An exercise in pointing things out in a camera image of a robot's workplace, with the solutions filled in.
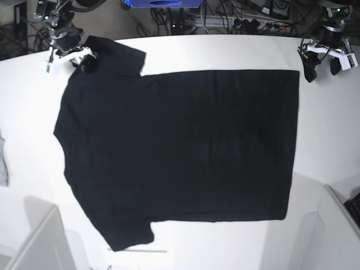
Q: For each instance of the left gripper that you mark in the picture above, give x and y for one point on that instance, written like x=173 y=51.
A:
x=329 y=37

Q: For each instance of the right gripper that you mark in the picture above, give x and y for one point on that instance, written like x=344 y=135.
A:
x=67 y=40

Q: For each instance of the black T-shirt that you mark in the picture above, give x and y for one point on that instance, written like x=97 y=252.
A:
x=197 y=146

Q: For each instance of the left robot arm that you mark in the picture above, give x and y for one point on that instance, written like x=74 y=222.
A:
x=333 y=13

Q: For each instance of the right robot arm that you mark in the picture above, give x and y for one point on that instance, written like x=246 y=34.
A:
x=55 y=15

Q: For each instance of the blue box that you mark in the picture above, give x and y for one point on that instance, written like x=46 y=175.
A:
x=164 y=3

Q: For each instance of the white power strip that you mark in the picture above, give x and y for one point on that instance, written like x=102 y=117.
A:
x=263 y=23

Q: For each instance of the grey cloth at left edge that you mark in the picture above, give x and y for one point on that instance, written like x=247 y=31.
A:
x=4 y=180

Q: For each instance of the black keyboard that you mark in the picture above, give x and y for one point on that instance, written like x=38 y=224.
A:
x=352 y=207

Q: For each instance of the white partition panel right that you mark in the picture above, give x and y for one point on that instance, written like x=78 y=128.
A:
x=327 y=238

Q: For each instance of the white partition panel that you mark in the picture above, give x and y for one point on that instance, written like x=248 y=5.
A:
x=46 y=246
x=327 y=238

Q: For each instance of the white partition panel left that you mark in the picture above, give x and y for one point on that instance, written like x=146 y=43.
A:
x=46 y=246

